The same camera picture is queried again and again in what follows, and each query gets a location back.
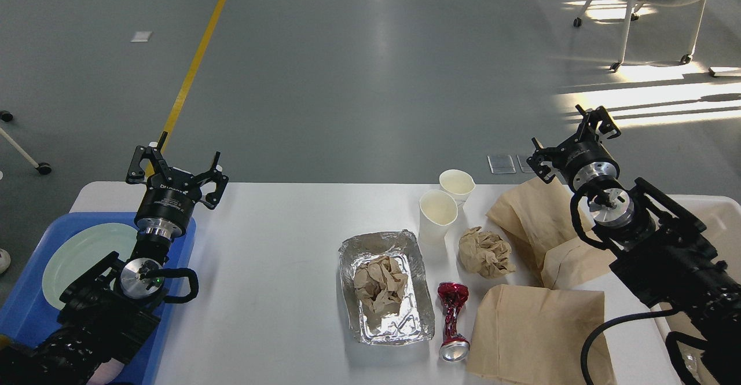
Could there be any metal floor socket plate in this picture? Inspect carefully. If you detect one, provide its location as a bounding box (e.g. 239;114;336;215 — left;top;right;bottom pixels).
487;155;535;175

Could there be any white plastic bin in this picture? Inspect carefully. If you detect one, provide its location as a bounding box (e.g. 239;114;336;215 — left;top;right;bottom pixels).
655;195;740;384

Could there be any front brown paper bag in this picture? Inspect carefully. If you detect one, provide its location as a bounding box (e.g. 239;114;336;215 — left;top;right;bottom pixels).
465;284;604;384

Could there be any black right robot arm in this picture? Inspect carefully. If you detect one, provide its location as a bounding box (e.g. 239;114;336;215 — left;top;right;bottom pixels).
527;105;740;384

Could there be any pink mug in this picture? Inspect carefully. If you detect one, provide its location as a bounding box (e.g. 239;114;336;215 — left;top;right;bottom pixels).
87;359;125;385

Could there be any blue plastic tray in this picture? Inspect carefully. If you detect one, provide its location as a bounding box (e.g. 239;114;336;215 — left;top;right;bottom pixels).
2;212;174;384

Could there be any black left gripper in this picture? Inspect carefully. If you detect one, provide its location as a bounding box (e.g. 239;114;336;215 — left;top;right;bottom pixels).
126;131;230;239

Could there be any rear white paper cup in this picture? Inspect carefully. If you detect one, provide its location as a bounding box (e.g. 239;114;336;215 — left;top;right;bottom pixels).
439;169;476;205

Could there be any crumpled brown paper ball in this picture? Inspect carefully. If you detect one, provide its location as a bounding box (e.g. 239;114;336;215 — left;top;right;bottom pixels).
458;226;517;279

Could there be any light green plate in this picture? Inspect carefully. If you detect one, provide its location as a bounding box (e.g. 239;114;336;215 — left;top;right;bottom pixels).
41;222;137;310

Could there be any white paper cup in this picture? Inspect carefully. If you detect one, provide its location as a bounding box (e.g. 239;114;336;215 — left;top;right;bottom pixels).
439;169;476;205
419;190;458;244

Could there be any front white paper cup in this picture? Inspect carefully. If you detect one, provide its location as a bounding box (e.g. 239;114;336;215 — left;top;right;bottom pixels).
419;190;458;244

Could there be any crumpled brown paper in tray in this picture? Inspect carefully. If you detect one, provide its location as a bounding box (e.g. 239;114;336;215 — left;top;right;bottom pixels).
354;256;409;314

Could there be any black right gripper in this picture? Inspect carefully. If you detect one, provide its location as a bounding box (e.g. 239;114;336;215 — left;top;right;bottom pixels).
526;104;622;192

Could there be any crushed red can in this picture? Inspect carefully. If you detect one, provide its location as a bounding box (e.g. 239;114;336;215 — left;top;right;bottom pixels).
437;281;470;362

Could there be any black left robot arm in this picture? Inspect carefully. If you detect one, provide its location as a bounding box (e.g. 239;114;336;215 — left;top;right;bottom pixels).
2;132;229;384

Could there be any brown paper bag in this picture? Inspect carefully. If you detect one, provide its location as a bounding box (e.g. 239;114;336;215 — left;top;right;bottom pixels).
465;284;604;384
486;177;615;289

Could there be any rear brown paper bag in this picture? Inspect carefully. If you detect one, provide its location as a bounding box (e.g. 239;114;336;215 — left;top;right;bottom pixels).
486;177;615;289

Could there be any aluminium foil tray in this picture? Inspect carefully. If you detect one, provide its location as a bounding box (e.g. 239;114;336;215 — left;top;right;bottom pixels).
339;230;435;346

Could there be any white chair leg with caster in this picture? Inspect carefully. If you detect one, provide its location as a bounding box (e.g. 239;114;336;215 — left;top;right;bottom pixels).
1;110;53;175

